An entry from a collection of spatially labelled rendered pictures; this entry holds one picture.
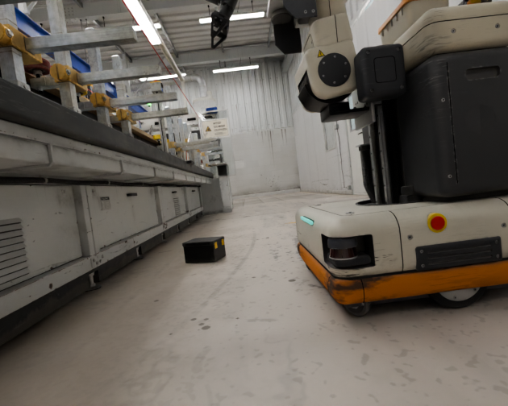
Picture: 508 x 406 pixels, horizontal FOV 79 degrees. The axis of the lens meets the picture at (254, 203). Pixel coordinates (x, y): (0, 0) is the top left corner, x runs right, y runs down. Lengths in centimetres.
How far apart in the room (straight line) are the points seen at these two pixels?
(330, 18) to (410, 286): 82
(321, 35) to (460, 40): 38
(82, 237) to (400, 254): 132
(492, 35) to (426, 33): 17
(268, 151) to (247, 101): 201
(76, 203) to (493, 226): 156
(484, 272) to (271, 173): 1092
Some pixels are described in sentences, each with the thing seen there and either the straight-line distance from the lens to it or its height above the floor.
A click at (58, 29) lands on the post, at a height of 97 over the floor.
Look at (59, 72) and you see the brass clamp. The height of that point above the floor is 82.
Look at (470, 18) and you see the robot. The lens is 111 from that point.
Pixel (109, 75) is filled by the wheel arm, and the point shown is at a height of 83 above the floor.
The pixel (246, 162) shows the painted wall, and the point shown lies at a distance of 1171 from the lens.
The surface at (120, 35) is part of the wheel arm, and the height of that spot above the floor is 83.
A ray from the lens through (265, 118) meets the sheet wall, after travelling 1198.
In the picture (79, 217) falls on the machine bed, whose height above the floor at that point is 35.
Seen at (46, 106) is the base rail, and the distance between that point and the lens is 104.
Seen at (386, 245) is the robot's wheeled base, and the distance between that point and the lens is 88.
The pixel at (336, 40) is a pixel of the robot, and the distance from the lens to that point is 113.
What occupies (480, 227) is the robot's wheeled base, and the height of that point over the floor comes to 21.
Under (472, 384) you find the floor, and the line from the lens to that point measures 74.
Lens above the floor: 39
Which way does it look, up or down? 3 degrees down
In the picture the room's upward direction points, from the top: 7 degrees counter-clockwise
